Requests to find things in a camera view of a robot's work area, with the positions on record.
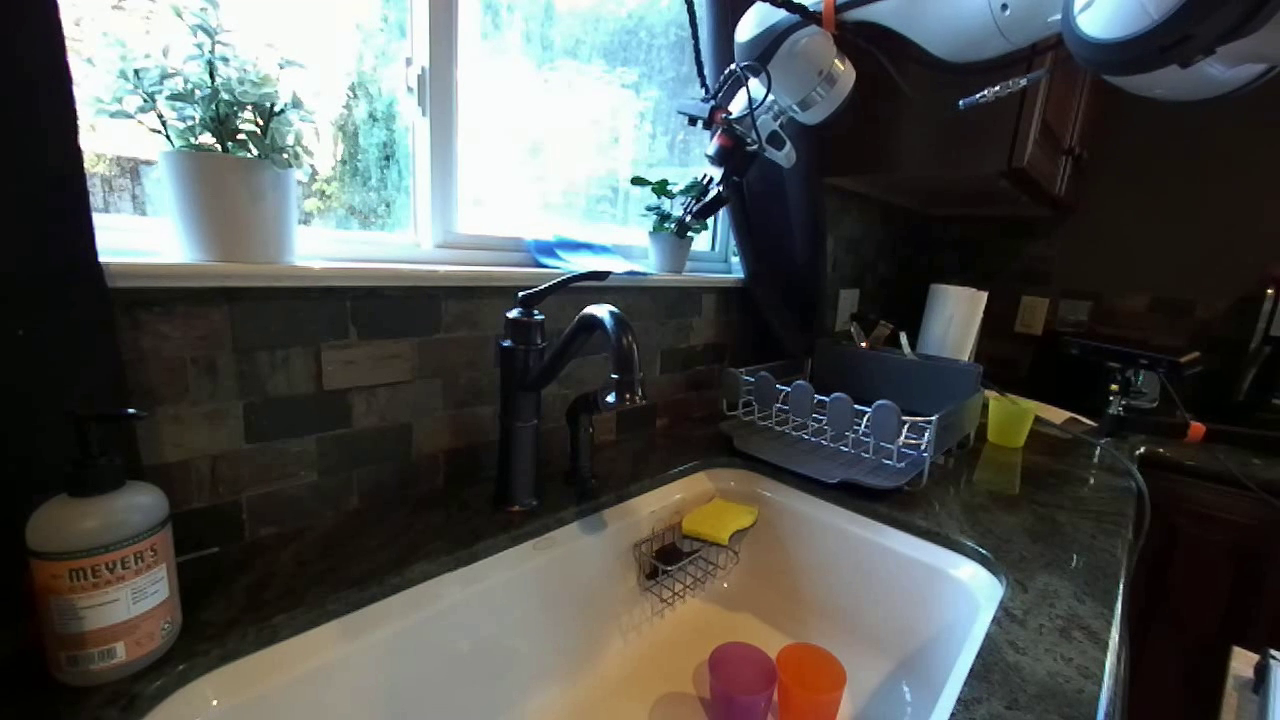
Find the wall power outlet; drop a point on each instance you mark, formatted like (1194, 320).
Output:
(1030, 313)

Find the yellow sponge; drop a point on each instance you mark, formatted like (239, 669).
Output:
(721, 521)

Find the orange tipped tool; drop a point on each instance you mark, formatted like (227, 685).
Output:
(1194, 430)

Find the white framed window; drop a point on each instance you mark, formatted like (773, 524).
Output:
(442, 134)

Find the dark metal sink faucet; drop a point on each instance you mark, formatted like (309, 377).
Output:
(523, 401)

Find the large plant in white pot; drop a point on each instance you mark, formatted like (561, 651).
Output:
(235, 203)

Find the blue cloth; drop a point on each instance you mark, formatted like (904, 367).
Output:
(582, 259)

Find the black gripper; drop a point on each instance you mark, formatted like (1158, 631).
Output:
(759, 123)

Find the dark window curtain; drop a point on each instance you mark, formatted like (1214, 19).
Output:
(783, 267)
(40, 242)

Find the white cloth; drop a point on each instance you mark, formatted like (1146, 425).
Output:
(1247, 685)

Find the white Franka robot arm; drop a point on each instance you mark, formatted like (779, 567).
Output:
(1003, 25)

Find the dark wooden base cabinet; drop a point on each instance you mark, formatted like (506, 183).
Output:
(1202, 602)

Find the purple plastic cup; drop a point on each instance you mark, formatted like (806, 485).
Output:
(743, 680)

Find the yellow-green plastic cup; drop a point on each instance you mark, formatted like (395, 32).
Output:
(1009, 420)

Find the Meyer's soap bottle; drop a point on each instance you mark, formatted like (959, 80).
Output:
(105, 584)

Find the white paper towel roll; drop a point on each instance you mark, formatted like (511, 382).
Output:
(952, 320)

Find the dark wooden wall cabinet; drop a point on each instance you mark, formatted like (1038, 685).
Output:
(932, 147)

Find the small plant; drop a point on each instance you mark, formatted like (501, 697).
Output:
(670, 247)

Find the white ceramic sink basin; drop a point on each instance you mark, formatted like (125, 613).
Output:
(532, 643)

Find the black countertop appliance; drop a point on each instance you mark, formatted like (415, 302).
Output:
(1129, 382)

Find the orange plastic cup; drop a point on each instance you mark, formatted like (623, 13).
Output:
(810, 680)

